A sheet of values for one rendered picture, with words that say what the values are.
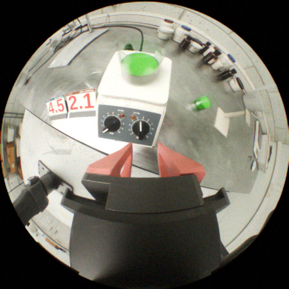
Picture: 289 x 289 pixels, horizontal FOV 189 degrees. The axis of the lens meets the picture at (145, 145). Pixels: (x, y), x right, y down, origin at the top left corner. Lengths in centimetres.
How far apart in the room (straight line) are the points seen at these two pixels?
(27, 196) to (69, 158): 19
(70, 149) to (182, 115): 32
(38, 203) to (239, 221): 156
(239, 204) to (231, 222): 25
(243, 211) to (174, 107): 137
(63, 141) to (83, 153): 8
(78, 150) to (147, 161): 18
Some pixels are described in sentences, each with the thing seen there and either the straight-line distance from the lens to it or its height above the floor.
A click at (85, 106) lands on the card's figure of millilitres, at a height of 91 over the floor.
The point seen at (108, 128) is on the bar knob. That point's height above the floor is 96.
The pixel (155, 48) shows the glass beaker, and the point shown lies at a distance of 16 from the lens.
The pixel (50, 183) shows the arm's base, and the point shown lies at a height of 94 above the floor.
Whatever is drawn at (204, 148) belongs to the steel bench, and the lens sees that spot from 32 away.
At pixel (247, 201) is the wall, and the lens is 141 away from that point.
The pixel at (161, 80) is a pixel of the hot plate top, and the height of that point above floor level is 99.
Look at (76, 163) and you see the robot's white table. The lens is 29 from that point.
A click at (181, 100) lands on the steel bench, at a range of 29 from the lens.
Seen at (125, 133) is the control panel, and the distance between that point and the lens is 20.
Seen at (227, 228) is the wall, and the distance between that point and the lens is 151.
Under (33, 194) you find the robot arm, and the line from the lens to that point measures 29.
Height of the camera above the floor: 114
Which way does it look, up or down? 80 degrees down
